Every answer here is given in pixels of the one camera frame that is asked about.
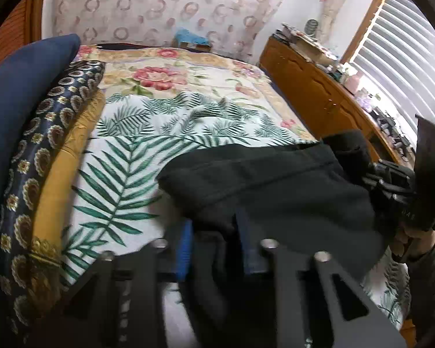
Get black printed t-shirt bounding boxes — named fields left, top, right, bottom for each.
left=155, top=129, right=389, bottom=348

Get person's right hand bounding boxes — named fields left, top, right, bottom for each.
left=390, top=222, right=435, bottom=263

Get wooden sideboard cabinet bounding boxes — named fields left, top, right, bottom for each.
left=259, top=36, right=405, bottom=166

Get white window blinds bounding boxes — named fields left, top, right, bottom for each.
left=350, top=0, right=435, bottom=145

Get clutter on sideboard top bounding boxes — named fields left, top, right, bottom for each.
left=272, top=23, right=415, bottom=166

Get golden yellow folded cloth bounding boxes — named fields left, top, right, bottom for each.
left=28, top=90, right=106, bottom=314

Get floral and palm bedspread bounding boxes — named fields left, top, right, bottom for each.
left=47, top=47, right=409, bottom=347

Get dark patterned folded cloth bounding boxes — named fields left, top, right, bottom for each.
left=0, top=60, right=106, bottom=337

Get blue item on bed head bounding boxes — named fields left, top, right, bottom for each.
left=172, top=28, right=212, bottom=53

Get navy blue cushion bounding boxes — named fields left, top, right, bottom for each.
left=0, top=33, right=81, bottom=262

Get patterned fabric headboard cover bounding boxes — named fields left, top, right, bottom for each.
left=52, top=0, right=283, bottom=61

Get wooden louvered wardrobe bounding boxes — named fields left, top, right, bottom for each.
left=0, top=0, right=43, bottom=63

